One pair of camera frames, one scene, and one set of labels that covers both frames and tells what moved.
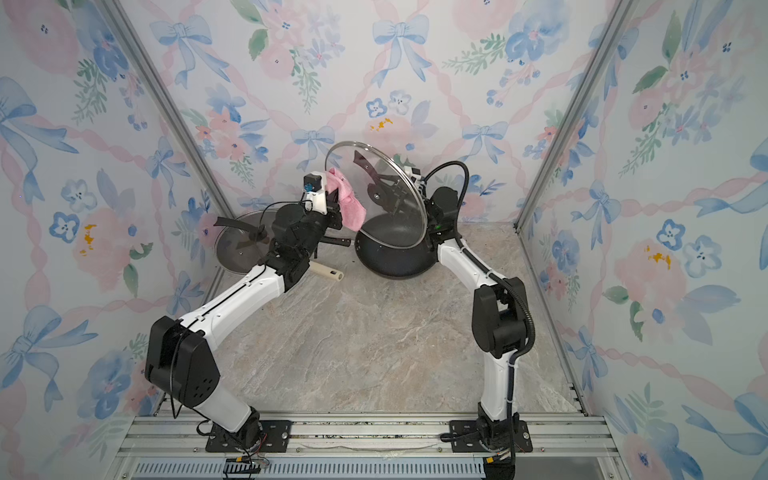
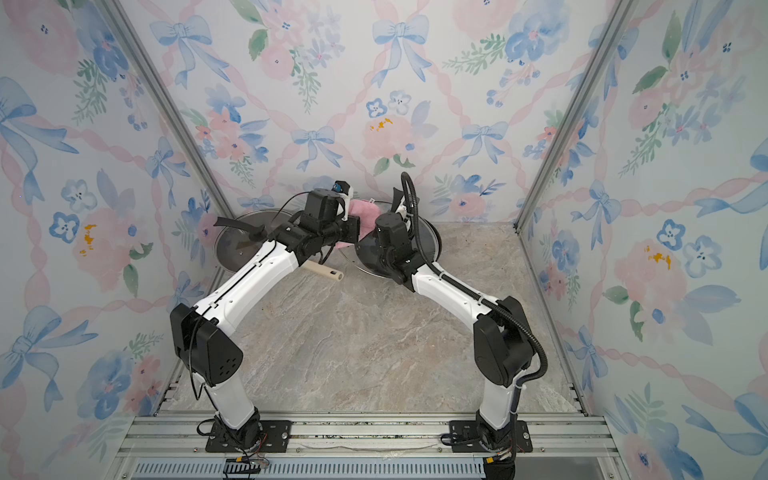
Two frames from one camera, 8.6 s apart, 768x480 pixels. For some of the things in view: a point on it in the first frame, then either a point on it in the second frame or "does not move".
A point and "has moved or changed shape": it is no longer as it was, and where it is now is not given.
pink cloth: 351,211 has moved or changed shape
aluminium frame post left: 169,106 does not move
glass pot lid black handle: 396,213 -> 425,233
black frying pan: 395,246 does not move
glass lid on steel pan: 243,242 does not move
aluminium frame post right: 617,23 does not move
